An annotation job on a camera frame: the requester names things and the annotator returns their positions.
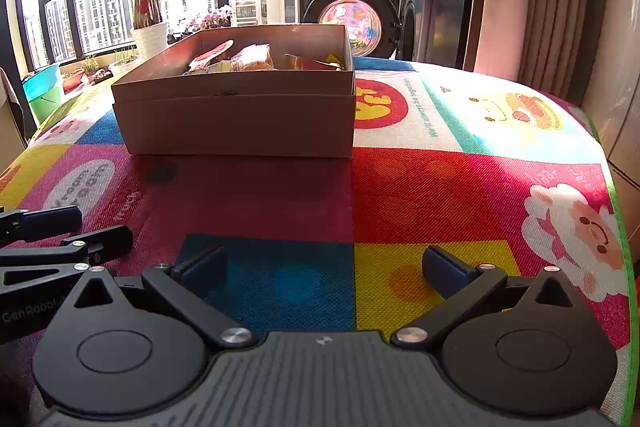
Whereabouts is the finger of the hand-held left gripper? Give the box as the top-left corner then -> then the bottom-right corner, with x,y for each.
0,225 -> 135,291
0,206 -> 84,248

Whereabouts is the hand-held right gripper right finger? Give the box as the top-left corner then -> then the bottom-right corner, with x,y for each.
392,246 -> 577,351

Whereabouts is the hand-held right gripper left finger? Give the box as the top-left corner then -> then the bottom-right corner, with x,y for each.
74,246 -> 259,351

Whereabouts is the brown cardboard box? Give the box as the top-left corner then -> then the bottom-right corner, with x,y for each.
111,24 -> 357,158

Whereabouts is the clear bread packet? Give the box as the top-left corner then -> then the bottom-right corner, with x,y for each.
230,43 -> 276,72

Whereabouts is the colourful cartoon play mat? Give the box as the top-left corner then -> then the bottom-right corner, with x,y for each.
0,56 -> 637,427

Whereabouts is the green plastic bucket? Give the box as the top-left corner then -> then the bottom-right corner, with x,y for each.
27,79 -> 66,123

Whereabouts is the teal plastic basin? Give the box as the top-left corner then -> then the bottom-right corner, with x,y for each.
21,63 -> 64,100

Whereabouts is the beige round planter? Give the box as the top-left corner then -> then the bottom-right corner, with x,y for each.
109,54 -> 139,78

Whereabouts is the red and white snack packet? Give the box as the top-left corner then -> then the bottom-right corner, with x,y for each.
189,39 -> 236,71

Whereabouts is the red brown foil packet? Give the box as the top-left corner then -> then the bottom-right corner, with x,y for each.
285,53 -> 346,72

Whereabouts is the pink flowering potted plant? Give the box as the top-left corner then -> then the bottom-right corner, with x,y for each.
177,4 -> 235,33

